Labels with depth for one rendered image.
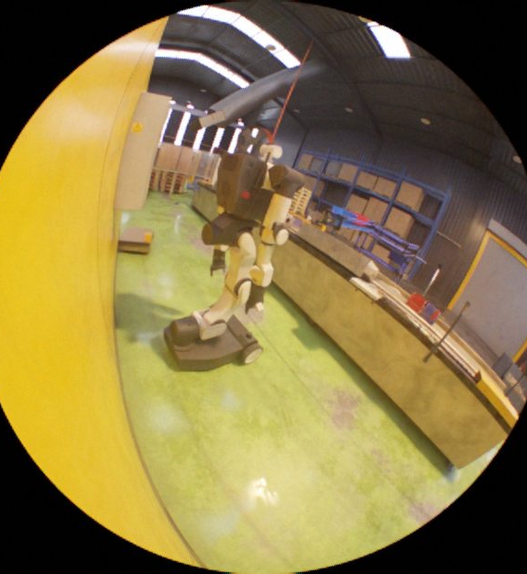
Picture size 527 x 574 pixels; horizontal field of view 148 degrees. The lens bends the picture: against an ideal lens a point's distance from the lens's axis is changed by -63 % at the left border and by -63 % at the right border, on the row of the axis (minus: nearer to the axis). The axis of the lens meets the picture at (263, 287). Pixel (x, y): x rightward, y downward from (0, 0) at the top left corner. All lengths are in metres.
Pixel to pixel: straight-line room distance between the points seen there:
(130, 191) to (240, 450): 1.71
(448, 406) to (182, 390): 2.18
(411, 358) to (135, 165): 2.53
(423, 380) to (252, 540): 1.74
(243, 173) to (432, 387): 2.11
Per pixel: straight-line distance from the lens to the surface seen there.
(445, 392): 2.10
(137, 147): 1.41
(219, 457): 1.31
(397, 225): 11.36
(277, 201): 0.93
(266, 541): 1.37
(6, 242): 0.20
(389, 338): 2.00
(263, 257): 1.01
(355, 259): 2.08
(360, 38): 10.85
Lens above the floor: 1.26
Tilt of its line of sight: 27 degrees down
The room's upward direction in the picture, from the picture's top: 21 degrees clockwise
